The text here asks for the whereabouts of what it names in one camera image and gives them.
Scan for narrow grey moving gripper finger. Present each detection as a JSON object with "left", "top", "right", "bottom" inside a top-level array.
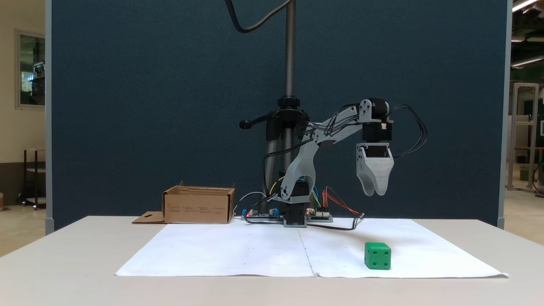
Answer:
[{"left": 356, "top": 158, "right": 376, "bottom": 196}]

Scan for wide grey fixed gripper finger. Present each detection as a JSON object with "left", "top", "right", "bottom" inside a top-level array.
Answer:
[{"left": 361, "top": 158, "right": 394, "bottom": 196}]

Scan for green dice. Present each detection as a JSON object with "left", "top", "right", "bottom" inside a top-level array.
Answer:
[{"left": 364, "top": 242, "right": 392, "bottom": 270}]

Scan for motor controller circuit board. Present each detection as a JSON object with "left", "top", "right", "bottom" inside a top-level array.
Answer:
[{"left": 306, "top": 208, "right": 334, "bottom": 223}]

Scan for white paper sheet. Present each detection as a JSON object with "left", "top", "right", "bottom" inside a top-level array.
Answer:
[
  {"left": 115, "top": 223, "right": 315, "bottom": 278},
  {"left": 300, "top": 219, "right": 509, "bottom": 279}
]

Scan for blue power converter board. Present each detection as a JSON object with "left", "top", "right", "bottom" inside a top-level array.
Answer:
[{"left": 241, "top": 207, "right": 284, "bottom": 221}]

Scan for brown cardboard box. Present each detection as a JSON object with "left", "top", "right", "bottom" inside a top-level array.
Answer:
[{"left": 132, "top": 182, "right": 236, "bottom": 225}]

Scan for dark blue partition panel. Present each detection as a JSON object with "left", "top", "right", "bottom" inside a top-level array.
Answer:
[{"left": 46, "top": 0, "right": 513, "bottom": 232}]

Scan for black metal cart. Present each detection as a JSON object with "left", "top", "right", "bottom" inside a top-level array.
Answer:
[{"left": 17, "top": 149, "right": 46, "bottom": 211}]

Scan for red jumper wires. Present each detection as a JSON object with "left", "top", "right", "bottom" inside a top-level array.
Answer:
[{"left": 322, "top": 186, "right": 362, "bottom": 215}]

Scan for thin black servo cable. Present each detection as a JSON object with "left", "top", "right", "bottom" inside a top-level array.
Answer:
[
  {"left": 388, "top": 103, "right": 428, "bottom": 159},
  {"left": 262, "top": 139, "right": 316, "bottom": 205},
  {"left": 303, "top": 103, "right": 367, "bottom": 137}
]

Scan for black power cable red plug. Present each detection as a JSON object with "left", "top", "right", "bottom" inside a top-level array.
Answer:
[{"left": 306, "top": 212, "right": 365, "bottom": 231}]

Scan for black camera tripod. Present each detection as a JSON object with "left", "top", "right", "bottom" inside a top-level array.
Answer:
[{"left": 239, "top": 0, "right": 313, "bottom": 213}]

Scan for aluminium frame stand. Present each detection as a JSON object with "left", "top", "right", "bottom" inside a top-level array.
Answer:
[{"left": 508, "top": 83, "right": 540, "bottom": 192}]

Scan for thick black camera cable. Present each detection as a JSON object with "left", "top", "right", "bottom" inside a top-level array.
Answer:
[{"left": 224, "top": 0, "right": 294, "bottom": 34}]

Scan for framed wall window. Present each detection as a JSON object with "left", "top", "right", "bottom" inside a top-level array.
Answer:
[{"left": 15, "top": 29, "right": 46, "bottom": 110}]

